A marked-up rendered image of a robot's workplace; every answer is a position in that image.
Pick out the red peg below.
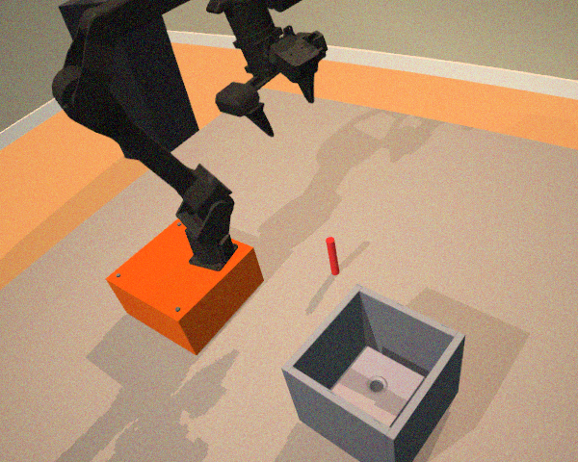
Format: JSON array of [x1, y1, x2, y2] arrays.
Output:
[[326, 237, 340, 275]]

